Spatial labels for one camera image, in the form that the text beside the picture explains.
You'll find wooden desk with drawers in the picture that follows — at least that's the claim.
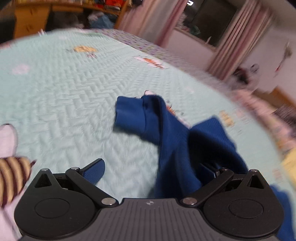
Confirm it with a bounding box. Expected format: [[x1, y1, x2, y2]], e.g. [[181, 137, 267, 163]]
[[12, 1, 130, 39]]

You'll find bee pattern quilted bedspread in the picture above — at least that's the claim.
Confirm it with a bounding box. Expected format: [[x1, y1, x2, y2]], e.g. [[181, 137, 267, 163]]
[[0, 27, 296, 241]]

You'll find floral pink pillow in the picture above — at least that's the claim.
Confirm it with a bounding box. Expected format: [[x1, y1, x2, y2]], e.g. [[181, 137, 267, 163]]
[[232, 89, 295, 154]]

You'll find pink curtain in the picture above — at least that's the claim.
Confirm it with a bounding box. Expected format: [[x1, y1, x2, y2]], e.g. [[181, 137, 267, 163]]
[[207, 1, 273, 81]]

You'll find yellow paper sheet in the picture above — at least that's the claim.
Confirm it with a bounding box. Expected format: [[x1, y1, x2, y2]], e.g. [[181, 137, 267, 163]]
[[281, 151, 295, 186]]

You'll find blue knit sweater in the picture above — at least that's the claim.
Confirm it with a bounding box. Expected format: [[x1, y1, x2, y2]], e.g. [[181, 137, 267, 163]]
[[114, 95, 295, 240]]

